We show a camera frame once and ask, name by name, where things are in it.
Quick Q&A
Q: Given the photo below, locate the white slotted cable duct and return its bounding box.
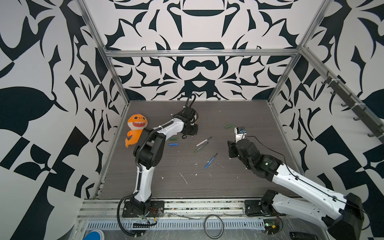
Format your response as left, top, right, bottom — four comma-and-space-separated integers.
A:
86, 218, 265, 231

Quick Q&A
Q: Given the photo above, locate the black cable loop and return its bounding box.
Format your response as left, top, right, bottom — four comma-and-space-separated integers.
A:
203, 214, 225, 240

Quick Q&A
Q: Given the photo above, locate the pink pen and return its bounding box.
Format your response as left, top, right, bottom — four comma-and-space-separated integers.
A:
196, 137, 212, 147

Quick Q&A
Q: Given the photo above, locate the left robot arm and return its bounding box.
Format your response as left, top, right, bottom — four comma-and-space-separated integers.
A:
117, 94, 199, 238

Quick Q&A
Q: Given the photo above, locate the black device bottom right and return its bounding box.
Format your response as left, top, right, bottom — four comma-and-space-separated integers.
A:
290, 232, 318, 240

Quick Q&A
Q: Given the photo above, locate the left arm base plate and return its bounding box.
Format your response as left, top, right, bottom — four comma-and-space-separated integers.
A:
122, 199, 165, 218

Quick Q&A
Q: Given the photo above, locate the blue pen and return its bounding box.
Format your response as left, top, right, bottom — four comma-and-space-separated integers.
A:
205, 153, 218, 169

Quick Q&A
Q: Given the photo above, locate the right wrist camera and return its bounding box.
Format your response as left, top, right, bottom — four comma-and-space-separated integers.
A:
235, 127, 247, 143

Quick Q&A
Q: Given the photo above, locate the green lit circuit board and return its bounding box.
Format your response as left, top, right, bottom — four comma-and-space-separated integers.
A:
264, 218, 284, 236

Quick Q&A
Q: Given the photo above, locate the orange shark plush toy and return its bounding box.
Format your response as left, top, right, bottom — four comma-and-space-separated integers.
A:
125, 114, 148, 148

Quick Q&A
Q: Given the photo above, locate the dark green pen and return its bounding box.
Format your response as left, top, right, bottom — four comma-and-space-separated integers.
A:
193, 142, 209, 154

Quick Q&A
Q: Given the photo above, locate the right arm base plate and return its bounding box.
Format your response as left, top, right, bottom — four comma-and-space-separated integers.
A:
245, 200, 286, 217

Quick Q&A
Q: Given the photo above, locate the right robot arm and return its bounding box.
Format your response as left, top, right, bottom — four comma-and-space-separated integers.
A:
228, 134, 367, 240

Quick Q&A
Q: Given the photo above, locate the blue round button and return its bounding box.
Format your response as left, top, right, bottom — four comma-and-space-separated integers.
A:
84, 230, 105, 240

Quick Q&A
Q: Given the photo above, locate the wall hook rail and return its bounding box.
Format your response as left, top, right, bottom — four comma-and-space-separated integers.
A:
321, 71, 384, 144

